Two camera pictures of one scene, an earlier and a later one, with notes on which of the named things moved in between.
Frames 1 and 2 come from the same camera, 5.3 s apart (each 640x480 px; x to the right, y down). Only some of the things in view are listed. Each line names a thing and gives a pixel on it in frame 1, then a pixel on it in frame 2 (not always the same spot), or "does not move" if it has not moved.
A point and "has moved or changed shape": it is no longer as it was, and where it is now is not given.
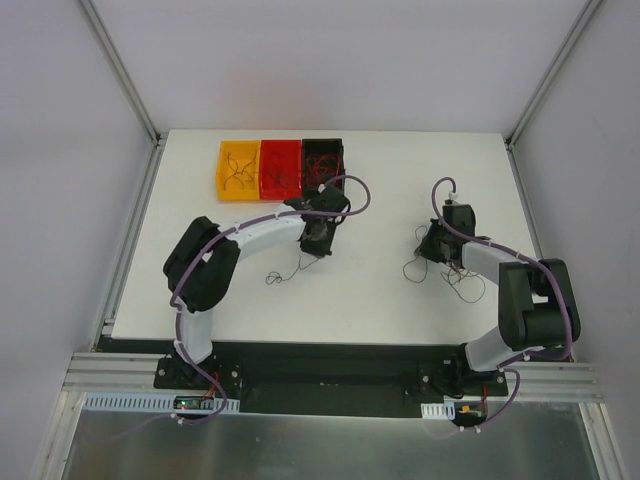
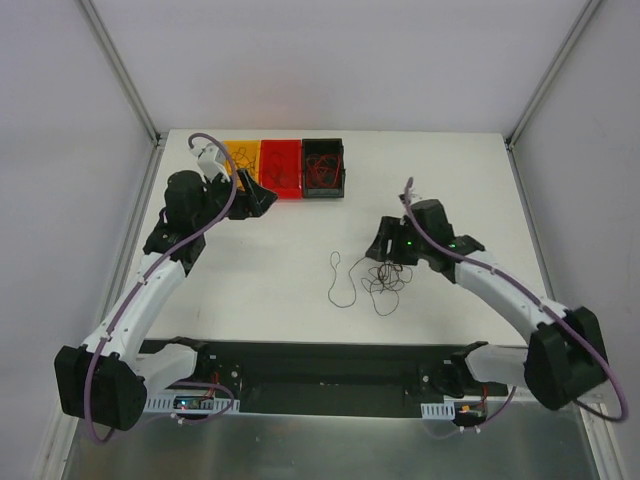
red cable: x=322 y=169 does not move
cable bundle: x=469 y=284 has moved or changed shape
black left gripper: x=316 y=237 -> x=245 y=191
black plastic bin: x=322 y=161 does not move
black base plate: x=330 y=379 does not move
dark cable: x=278 y=160 does not move
